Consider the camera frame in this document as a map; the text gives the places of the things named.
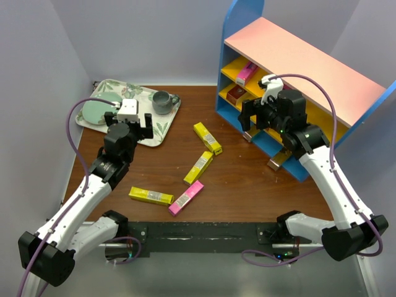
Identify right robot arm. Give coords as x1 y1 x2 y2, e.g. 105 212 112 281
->
238 90 389 261

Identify pink toothpaste box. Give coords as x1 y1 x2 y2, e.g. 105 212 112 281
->
168 181 204 217
235 61 259 87

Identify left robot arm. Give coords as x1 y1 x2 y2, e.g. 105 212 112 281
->
18 112 153 286

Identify teal green tea toothpaste box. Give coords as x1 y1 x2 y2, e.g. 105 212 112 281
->
267 148 292 171

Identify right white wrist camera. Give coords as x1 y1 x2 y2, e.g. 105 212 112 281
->
257 74 284 105

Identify yellow toothpaste box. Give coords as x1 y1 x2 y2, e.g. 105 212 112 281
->
183 151 213 185
193 122 223 155
129 186 174 206

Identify grey ceramic mug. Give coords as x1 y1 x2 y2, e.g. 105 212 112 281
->
152 91 180 115

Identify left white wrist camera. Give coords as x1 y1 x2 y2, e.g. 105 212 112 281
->
113 99 139 123

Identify mint green ceramic plate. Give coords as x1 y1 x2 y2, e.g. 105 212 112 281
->
82 92 122 126

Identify black mounting base plate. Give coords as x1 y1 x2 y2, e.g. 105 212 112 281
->
105 222 307 261

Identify blue shelf with coloured boards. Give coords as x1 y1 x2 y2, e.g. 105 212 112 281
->
216 1 395 166

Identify dark red toothpaste box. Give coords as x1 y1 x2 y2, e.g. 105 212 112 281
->
226 85 249 105

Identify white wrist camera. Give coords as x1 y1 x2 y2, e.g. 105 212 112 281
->
113 99 139 123
257 74 284 105

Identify floral leaf print tray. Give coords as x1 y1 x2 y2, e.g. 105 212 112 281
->
75 79 181 147

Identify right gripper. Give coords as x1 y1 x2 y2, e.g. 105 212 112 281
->
238 95 288 134

